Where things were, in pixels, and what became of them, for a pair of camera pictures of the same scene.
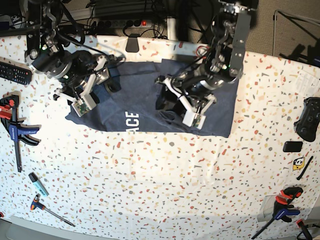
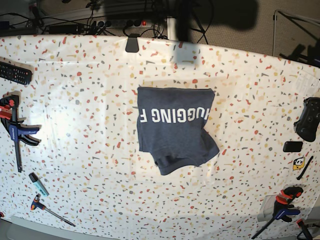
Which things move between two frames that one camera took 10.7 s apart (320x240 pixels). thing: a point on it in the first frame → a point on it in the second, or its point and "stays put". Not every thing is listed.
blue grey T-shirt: (133, 105) → (170, 126)
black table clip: (132, 45) stays put
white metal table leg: (171, 29) stays put
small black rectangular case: (292, 146) stays put
